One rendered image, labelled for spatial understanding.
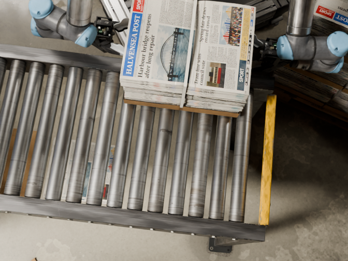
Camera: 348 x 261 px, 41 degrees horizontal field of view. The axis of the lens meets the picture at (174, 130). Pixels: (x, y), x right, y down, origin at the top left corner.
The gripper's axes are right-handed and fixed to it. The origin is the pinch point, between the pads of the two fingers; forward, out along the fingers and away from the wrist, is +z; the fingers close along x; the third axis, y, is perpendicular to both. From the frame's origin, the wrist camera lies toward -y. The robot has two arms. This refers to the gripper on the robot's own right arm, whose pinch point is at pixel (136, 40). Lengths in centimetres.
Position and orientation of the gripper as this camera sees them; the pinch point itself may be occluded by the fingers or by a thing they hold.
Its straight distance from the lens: 165.0
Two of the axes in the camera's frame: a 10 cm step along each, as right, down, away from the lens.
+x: 1.1, -9.6, 2.6
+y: 0.4, -2.6, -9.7
